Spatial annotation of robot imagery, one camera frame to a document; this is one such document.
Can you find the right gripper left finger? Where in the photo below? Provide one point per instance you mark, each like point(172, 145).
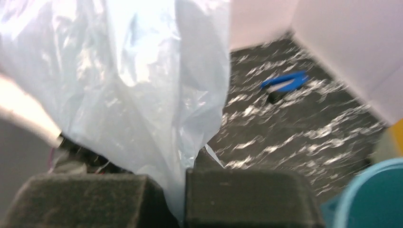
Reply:
point(89, 201)

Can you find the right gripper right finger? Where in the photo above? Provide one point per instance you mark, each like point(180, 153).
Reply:
point(216, 197)

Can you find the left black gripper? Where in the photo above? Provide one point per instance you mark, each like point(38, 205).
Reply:
point(73, 158)

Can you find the light blue plastic bag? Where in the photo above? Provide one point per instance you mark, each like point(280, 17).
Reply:
point(140, 82)

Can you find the teal plastic trash bin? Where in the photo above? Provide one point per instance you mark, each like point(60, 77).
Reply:
point(372, 199)

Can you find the blue stapler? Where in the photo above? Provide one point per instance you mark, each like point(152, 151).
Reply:
point(277, 88)

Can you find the white drawer box orange front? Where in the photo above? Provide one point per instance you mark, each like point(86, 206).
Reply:
point(390, 144)

